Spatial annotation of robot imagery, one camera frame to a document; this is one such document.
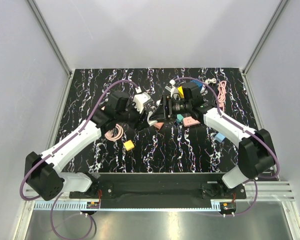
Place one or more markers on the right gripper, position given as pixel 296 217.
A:
pixel 159 113

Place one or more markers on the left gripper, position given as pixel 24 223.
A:
pixel 141 122

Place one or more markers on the pink plug adapter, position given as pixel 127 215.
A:
pixel 158 125

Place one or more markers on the yellow cube socket adapter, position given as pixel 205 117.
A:
pixel 180 91

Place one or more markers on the white plug adapter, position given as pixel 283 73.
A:
pixel 149 121

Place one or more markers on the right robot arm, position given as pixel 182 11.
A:
pixel 255 147

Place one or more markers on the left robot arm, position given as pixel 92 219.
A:
pixel 44 172

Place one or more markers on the teal plug adapter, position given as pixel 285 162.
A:
pixel 179 118

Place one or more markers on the small yellow plug adapter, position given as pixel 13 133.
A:
pixel 128 145

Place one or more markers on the light blue plug adapter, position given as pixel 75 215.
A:
pixel 219 137

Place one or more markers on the pink power strip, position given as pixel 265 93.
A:
pixel 189 121

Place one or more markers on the blue cube socket adapter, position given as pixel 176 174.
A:
pixel 200 85

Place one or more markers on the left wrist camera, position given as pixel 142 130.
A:
pixel 140 100

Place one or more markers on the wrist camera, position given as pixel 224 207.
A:
pixel 140 100
pixel 173 90

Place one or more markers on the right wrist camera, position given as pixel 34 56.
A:
pixel 173 90

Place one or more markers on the white power strip cable plug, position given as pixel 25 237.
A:
pixel 211 81

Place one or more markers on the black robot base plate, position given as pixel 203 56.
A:
pixel 136 191

